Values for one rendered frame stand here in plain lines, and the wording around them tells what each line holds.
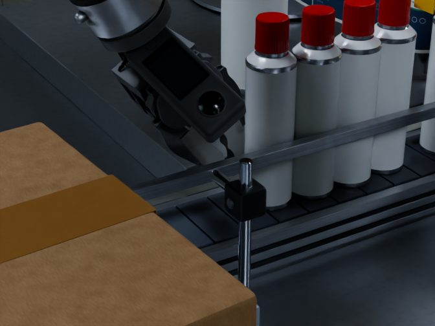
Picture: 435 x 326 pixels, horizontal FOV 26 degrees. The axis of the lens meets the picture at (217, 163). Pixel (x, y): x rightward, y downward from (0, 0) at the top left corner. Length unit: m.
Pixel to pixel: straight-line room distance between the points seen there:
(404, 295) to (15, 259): 0.55
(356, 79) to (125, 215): 0.51
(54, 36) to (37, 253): 1.02
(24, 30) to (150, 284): 1.09
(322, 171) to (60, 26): 0.66
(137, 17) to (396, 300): 0.38
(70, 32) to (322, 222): 0.65
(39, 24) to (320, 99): 0.69
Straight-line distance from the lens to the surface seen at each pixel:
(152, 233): 0.50
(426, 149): 1.13
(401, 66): 1.02
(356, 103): 1.00
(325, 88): 0.96
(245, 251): 0.88
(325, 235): 1.01
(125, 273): 0.47
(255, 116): 0.95
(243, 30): 1.23
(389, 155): 1.07
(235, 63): 1.25
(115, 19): 0.82
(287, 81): 0.93
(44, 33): 1.50
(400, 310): 0.95
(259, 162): 0.93
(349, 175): 1.03
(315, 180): 1.00
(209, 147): 0.93
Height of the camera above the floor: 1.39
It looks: 28 degrees down
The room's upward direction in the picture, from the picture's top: straight up
